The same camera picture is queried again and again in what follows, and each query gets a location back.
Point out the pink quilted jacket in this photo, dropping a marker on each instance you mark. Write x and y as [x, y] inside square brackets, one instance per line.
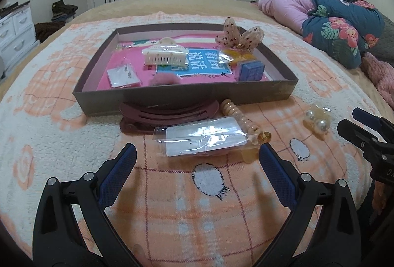
[289, 13]

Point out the pink knitted cloth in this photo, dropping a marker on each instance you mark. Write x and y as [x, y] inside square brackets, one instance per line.
[381, 75]

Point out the white plastic drawer cabinet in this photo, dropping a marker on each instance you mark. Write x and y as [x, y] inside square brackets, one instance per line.
[18, 35]

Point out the sheer floral ribbon bow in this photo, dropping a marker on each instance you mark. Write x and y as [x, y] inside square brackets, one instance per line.
[232, 38]

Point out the shallow brown cardboard box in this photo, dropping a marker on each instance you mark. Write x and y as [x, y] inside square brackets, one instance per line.
[204, 78]

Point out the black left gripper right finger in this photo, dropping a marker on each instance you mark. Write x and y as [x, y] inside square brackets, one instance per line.
[322, 228]

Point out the tan bedspread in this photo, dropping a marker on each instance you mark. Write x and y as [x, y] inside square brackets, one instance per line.
[124, 8]

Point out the pink fluffy pompom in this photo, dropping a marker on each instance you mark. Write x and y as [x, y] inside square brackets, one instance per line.
[164, 78]

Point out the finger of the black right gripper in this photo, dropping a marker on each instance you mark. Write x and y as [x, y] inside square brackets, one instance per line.
[373, 149]
[372, 120]

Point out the earring card in box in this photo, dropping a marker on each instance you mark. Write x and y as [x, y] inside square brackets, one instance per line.
[123, 76]

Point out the small blue box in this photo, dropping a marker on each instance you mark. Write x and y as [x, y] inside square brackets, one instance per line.
[249, 71]

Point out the orange clips in plastic bag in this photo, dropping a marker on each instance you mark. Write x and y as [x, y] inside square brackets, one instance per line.
[232, 57]

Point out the maroon large hair clip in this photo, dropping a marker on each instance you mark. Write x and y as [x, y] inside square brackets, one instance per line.
[146, 119]

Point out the dark clothes pile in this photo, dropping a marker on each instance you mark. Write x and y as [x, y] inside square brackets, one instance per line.
[62, 13]

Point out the cream plastic hair claw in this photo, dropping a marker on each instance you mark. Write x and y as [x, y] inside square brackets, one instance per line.
[166, 52]

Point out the dark floral quilted jacket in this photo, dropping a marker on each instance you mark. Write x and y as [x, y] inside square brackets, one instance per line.
[344, 29]

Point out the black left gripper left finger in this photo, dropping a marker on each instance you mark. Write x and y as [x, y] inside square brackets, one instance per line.
[57, 238]

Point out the earring card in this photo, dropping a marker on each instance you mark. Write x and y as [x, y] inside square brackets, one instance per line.
[123, 76]
[200, 137]

